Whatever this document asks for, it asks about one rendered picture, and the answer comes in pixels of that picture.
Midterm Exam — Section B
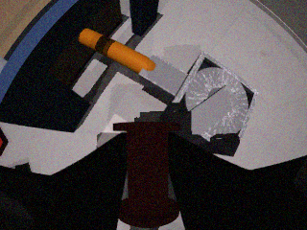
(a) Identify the red flat bar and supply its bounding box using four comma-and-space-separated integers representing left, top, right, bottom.
0, 130, 8, 157

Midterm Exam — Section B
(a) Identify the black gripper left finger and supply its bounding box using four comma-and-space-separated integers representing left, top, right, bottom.
0, 131, 127, 230

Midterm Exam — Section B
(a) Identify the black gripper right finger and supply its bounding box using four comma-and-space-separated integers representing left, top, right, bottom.
168, 133, 307, 230

